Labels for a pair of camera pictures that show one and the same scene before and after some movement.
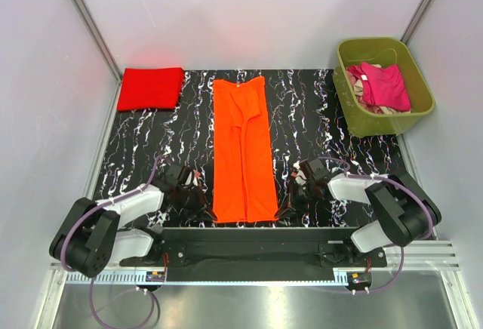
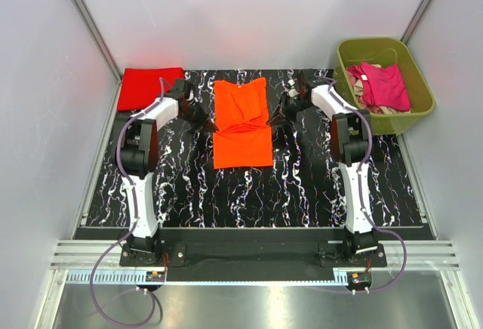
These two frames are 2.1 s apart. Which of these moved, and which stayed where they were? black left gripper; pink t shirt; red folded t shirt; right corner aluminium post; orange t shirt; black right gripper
Moved: black left gripper; black right gripper; orange t shirt
Stayed: red folded t shirt; pink t shirt; right corner aluminium post
